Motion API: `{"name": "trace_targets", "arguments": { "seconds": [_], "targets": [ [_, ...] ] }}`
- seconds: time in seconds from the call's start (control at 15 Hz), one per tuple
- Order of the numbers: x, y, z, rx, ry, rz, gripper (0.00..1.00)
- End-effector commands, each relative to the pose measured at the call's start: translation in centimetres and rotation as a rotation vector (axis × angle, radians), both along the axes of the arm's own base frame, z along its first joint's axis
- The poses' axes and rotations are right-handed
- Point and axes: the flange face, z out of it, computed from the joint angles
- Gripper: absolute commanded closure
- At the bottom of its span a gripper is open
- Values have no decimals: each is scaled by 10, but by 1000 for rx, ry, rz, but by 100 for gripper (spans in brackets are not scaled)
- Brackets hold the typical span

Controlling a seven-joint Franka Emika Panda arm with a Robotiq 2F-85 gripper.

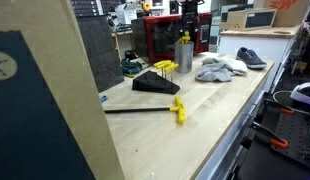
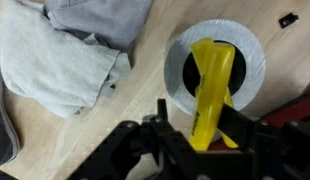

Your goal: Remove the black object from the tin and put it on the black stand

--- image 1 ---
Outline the grey ribbed cloth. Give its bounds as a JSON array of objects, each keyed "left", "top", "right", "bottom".
[{"left": 195, "top": 63, "right": 233, "bottom": 82}]

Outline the cardboard box on counter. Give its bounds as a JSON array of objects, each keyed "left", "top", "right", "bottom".
[{"left": 220, "top": 8, "right": 277, "bottom": 31}]

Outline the dark grey felt panel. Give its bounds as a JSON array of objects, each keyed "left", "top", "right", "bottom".
[{"left": 77, "top": 16, "right": 124, "bottom": 92}]

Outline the large yellow T-handle wrench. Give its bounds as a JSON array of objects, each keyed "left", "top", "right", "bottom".
[{"left": 105, "top": 96, "right": 186, "bottom": 124}]

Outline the dark grey sneaker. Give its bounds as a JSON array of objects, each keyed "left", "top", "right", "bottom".
[{"left": 236, "top": 47, "right": 267, "bottom": 69}]

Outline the white terry towel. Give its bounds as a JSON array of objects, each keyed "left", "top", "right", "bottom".
[{"left": 202, "top": 57, "right": 248, "bottom": 76}]

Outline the yellow hex key in stand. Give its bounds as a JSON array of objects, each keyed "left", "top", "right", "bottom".
[
  {"left": 154, "top": 60, "right": 171, "bottom": 78},
  {"left": 164, "top": 62, "right": 179, "bottom": 83}
]

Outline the grey metal tin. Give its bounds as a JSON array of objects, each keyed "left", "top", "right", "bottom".
[{"left": 174, "top": 41, "right": 194, "bottom": 73}]

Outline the red black microwave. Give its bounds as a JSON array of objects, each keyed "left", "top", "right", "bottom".
[{"left": 131, "top": 12, "right": 212, "bottom": 63}]

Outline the black perforated plate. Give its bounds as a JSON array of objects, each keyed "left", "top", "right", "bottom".
[{"left": 271, "top": 113, "right": 310, "bottom": 169}]

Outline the black orange clamp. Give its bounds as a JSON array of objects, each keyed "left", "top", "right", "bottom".
[{"left": 250, "top": 122, "right": 288, "bottom": 148}]

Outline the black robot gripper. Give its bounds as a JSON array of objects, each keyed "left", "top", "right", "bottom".
[{"left": 180, "top": 0, "right": 199, "bottom": 25}]

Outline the black wedge key stand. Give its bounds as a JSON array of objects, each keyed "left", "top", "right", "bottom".
[{"left": 132, "top": 70, "right": 180, "bottom": 94}]

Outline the white side counter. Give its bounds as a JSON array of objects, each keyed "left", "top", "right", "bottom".
[{"left": 217, "top": 25, "right": 300, "bottom": 93}]

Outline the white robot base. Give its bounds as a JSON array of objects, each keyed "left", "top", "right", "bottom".
[{"left": 273, "top": 82, "right": 310, "bottom": 108}]

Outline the yellow T-handle hex key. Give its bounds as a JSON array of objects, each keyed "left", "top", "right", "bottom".
[{"left": 178, "top": 31, "right": 190, "bottom": 44}]

